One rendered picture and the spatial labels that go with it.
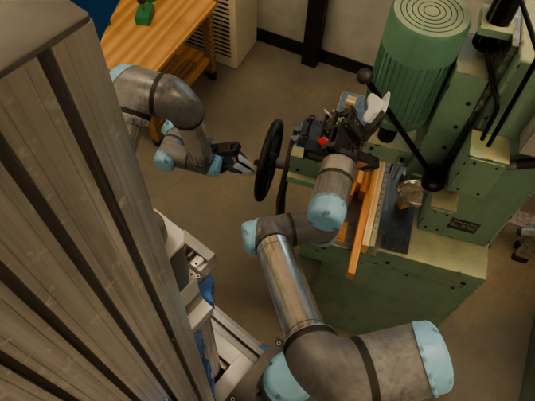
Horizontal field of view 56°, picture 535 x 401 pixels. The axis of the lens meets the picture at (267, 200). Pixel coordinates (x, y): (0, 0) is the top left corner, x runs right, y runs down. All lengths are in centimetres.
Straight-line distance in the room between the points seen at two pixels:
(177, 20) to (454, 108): 170
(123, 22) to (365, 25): 128
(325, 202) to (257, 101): 203
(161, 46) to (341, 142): 159
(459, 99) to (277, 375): 76
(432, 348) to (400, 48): 65
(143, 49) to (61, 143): 222
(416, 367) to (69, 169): 61
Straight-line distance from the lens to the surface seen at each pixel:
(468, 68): 124
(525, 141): 125
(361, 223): 149
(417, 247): 166
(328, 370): 80
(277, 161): 171
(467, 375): 245
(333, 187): 102
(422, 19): 119
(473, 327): 253
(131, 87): 137
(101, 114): 35
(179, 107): 134
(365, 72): 115
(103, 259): 47
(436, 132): 137
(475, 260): 170
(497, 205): 154
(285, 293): 92
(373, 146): 150
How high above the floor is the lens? 222
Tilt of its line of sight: 59 degrees down
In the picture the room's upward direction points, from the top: 4 degrees clockwise
